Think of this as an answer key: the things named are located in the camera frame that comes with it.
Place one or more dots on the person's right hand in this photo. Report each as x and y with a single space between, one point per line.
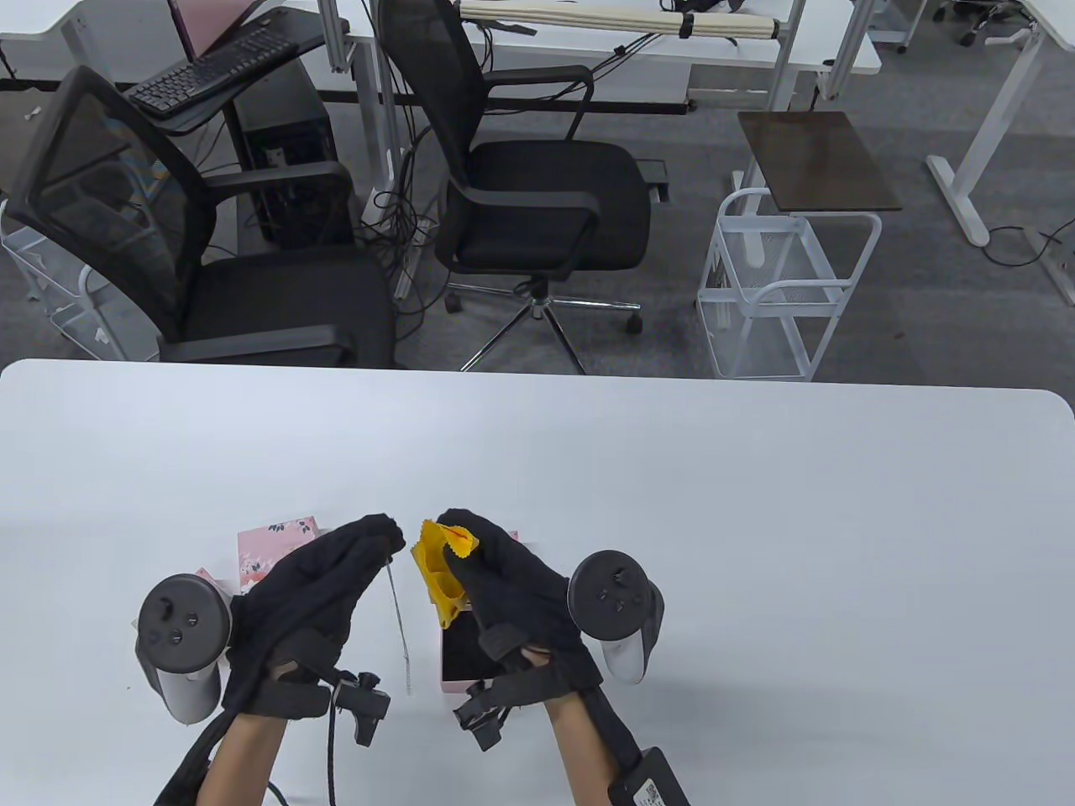
521 588

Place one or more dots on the person's left hand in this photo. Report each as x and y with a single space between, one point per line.
319 579

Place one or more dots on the yellow cloth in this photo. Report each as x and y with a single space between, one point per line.
432 562

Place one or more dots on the person's right forearm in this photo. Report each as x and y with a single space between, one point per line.
579 747

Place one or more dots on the person's left forearm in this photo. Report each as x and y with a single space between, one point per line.
239 764

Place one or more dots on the black mesh office chair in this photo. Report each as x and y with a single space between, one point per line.
546 201
277 302

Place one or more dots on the black computer tower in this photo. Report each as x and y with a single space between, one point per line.
290 143

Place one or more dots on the black keyboard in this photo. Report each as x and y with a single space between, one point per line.
201 75

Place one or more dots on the dark wooden side table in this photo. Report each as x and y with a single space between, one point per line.
819 159

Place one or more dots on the pink screen laptop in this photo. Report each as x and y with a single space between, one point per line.
210 21

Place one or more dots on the rolled beige mat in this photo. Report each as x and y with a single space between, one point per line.
588 15

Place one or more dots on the white desk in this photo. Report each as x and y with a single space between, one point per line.
84 34
999 92

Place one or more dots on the black office chair base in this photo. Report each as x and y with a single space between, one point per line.
978 13

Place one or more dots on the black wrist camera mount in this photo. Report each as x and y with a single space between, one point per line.
483 718
365 705

